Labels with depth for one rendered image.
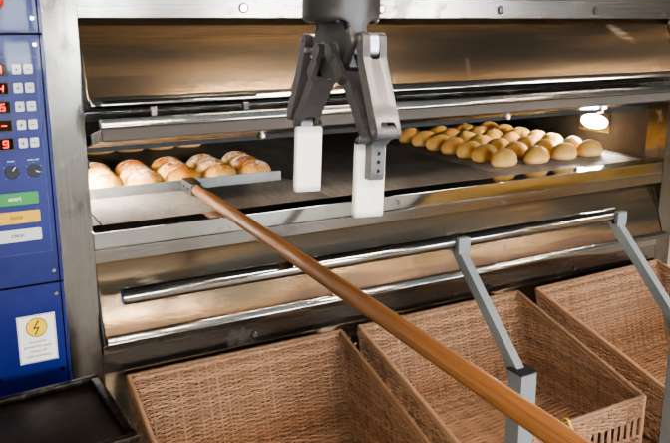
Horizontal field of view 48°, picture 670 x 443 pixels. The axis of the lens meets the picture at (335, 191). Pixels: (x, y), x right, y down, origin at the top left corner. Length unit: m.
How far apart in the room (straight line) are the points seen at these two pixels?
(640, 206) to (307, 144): 1.94
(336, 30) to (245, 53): 1.03
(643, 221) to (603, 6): 0.72
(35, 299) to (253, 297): 0.50
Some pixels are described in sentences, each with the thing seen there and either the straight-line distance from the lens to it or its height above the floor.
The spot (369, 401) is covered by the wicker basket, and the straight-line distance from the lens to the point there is 1.89.
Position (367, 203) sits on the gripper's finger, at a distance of 0.69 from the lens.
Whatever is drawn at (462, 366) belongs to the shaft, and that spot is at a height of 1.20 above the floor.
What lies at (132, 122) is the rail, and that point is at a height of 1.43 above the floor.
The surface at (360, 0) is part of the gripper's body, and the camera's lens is 0.71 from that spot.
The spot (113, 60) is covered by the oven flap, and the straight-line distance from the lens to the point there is 1.65.
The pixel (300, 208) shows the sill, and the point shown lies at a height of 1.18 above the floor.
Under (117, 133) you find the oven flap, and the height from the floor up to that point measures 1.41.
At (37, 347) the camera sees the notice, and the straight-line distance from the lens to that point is 1.72.
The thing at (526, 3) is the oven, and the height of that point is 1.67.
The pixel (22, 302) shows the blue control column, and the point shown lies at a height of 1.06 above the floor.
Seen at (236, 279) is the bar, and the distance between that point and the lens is 1.40.
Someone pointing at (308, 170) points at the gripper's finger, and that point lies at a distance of 0.81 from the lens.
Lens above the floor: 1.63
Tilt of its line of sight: 13 degrees down
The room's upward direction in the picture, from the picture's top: straight up
